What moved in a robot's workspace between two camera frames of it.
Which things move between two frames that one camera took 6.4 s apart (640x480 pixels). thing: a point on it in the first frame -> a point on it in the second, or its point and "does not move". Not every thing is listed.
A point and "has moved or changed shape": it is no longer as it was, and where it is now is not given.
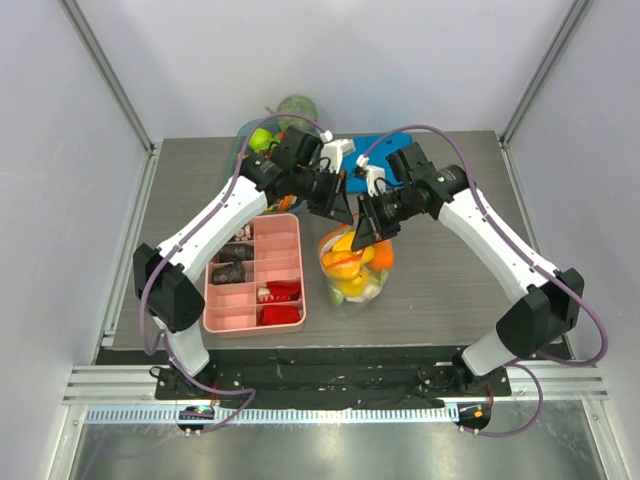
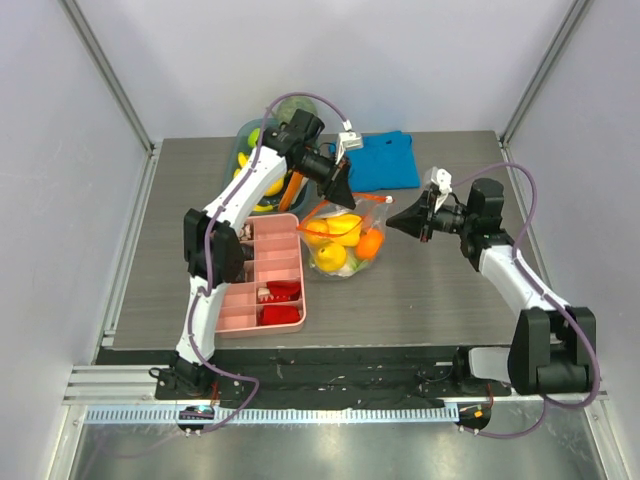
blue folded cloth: x=373 y=149 does not move
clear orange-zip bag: x=355 y=277 has moved or changed shape
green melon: x=296 y=110 does not move
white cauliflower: x=371 y=290 -> x=349 y=269
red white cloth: x=280 y=291 does not move
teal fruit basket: x=241 y=146 does not move
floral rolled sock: x=245 y=233 does not move
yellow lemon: x=342 y=264 has moved or changed shape
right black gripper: x=370 y=217 -> x=426 y=216
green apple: x=260 y=139 does not move
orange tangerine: x=383 y=255 has moved or changed shape
